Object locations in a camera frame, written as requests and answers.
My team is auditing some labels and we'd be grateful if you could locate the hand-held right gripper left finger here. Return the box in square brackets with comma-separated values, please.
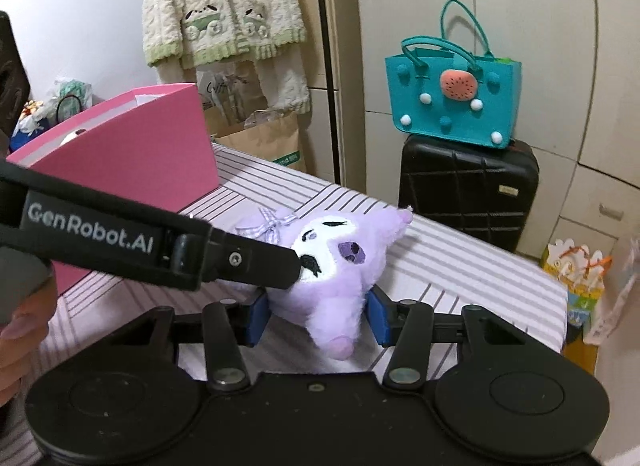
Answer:
[117, 288, 271, 393]

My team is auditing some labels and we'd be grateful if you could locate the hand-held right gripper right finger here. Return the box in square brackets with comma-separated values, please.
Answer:
[366, 287, 523, 391]

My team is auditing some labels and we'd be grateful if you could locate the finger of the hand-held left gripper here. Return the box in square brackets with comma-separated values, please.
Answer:
[197, 228, 303, 291]

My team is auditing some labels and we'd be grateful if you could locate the purple plush toy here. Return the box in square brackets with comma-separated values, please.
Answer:
[235, 206, 415, 361]

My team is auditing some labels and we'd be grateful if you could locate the pink cardboard box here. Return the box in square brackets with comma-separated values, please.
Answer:
[5, 83, 220, 299]

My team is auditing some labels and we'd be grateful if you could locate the person's left hand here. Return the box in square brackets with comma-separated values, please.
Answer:
[0, 271, 57, 407]

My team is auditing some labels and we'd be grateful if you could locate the striped tablecloth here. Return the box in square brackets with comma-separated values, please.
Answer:
[40, 143, 571, 382]

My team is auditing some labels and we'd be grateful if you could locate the brown kraft paper bag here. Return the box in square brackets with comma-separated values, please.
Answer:
[202, 108, 307, 174]

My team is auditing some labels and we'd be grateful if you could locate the green patterned plastic bag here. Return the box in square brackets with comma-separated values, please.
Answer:
[47, 76, 93, 124]

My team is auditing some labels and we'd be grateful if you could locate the black suitcase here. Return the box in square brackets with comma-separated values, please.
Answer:
[397, 135, 540, 254]

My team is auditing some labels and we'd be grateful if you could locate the white paper bag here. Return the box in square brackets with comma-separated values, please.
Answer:
[196, 68, 261, 127]

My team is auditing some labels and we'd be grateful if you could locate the colourful gift bag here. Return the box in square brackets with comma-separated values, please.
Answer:
[541, 238, 613, 341]

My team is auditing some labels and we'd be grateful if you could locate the black clothes rack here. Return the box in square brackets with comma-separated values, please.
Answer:
[312, 0, 347, 187]

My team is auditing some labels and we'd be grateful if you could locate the teal felt handbag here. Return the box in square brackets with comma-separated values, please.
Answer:
[384, 0, 522, 149]

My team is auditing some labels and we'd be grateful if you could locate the white plastic bag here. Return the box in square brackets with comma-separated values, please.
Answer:
[585, 236, 640, 347]

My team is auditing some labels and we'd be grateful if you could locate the cream fleece cardigan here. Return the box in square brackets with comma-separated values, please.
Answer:
[141, 0, 307, 69]

